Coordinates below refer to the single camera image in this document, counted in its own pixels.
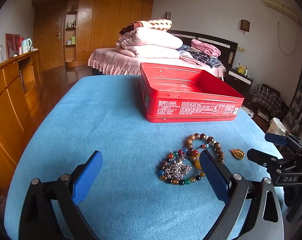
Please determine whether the white bathroom scale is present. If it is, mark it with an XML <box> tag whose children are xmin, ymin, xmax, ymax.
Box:
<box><xmin>241</xmin><ymin>105</ymin><xmax>254</xmax><ymax>118</ymax></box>

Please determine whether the small oval pendant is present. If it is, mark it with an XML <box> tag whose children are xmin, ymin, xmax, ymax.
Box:
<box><xmin>231</xmin><ymin>149</ymin><xmax>246</xmax><ymax>160</ymax></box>

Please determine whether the dark nightstand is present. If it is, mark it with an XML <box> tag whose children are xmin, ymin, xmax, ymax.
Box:
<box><xmin>225</xmin><ymin>69</ymin><xmax>254</xmax><ymax>103</ymax></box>

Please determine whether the wooden corner shelf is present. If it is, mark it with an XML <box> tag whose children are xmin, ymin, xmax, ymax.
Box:
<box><xmin>64</xmin><ymin>0</ymin><xmax>79</xmax><ymax>63</ymax></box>

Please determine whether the silver chain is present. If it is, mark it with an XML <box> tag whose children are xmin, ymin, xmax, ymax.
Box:
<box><xmin>165</xmin><ymin>158</ymin><xmax>193</xmax><ymax>178</ymax></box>

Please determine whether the plaid bag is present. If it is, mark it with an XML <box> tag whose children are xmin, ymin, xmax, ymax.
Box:
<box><xmin>251</xmin><ymin>84</ymin><xmax>289</xmax><ymax>117</ymax></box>

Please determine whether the bed with pink bedspread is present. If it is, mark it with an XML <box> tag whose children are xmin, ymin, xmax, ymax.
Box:
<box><xmin>88</xmin><ymin>30</ymin><xmax>239</xmax><ymax>77</ymax></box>

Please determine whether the folded pink quilt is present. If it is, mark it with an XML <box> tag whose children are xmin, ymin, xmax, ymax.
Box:
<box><xmin>116</xmin><ymin>27</ymin><xmax>184</xmax><ymax>59</ymax></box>

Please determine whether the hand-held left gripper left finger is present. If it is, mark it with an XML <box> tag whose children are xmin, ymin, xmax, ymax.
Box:
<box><xmin>19</xmin><ymin>151</ymin><xmax>103</xmax><ymax>240</ymax></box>

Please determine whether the pale electric kettle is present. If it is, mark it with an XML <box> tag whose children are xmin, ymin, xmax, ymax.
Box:
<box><xmin>21</xmin><ymin>38</ymin><xmax>33</xmax><ymax>53</ymax></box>

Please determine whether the wooden door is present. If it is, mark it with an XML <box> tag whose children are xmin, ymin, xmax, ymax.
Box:
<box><xmin>34</xmin><ymin>6</ymin><xmax>66</xmax><ymax>72</ymax></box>

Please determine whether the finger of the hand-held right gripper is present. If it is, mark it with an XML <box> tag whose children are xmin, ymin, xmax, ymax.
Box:
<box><xmin>265</xmin><ymin>133</ymin><xmax>302</xmax><ymax>148</ymax></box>
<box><xmin>246</xmin><ymin>148</ymin><xmax>279</xmax><ymax>167</ymax></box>

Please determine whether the wooden dresser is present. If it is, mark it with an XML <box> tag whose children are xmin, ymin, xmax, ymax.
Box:
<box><xmin>0</xmin><ymin>50</ymin><xmax>44</xmax><ymax>198</ymax></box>

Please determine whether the multicolour bead bracelet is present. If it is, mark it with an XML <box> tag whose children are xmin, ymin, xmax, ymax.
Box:
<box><xmin>156</xmin><ymin>149</ymin><xmax>206</xmax><ymax>185</ymax></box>

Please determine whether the white bucket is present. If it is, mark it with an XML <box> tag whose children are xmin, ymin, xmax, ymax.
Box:
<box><xmin>269</xmin><ymin>117</ymin><xmax>286</xmax><ymax>136</ymax></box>

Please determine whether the spotted folded blanket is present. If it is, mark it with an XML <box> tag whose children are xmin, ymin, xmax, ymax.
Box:
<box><xmin>119</xmin><ymin>19</ymin><xmax>173</xmax><ymax>35</ymax></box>

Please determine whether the folded plaid clothing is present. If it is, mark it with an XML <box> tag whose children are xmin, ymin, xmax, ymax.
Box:
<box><xmin>181</xmin><ymin>45</ymin><xmax>223</xmax><ymax>68</ymax></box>

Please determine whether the yellow plush toy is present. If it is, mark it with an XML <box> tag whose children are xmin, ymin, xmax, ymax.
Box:
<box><xmin>235</xmin><ymin>62</ymin><xmax>247</xmax><ymax>75</ymax></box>

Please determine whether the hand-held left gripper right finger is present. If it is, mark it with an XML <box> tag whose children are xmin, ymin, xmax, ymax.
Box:
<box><xmin>200</xmin><ymin>150</ymin><xmax>284</xmax><ymax>240</ymax></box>

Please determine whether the brown bead bracelet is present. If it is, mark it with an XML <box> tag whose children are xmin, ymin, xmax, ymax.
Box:
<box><xmin>186</xmin><ymin>133</ymin><xmax>225</xmax><ymax>168</ymax></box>

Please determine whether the grey floral curtain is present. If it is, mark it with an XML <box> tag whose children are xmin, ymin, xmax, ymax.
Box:
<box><xmin>282</xmin><ymin>5</ymin><xmax>302</xmax><ymax>135</ymax></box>

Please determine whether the wooden wardrobe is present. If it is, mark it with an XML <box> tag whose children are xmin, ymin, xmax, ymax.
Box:
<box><xmin>32</xmin><ymin>0</ymin><xmax>155</xmax><ymax>72</ymax></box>

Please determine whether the wall air conditioner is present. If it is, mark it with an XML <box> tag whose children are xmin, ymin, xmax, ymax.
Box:
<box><xmin>265</xmin><ymin>0</ymin><xmax>300</xmax><ymax>22</ymax></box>

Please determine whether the white hanging cord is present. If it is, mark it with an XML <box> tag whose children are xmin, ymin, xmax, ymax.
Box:
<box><xmin>277</xmin><ymin>21</ymin><xmax>302</xmax><ymax>55</ymax></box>

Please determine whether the red picture frame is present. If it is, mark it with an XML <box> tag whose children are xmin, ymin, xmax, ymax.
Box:
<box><xmin>5</xmin><ymin>33</ymin><xmax>22</xmax><ymax>59</ymax></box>

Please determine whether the red tin box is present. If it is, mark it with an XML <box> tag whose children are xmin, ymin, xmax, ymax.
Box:
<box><xmin>139</xmin><ymin>63</ymin><xmax>244</xmax><ymax>123</ymax></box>

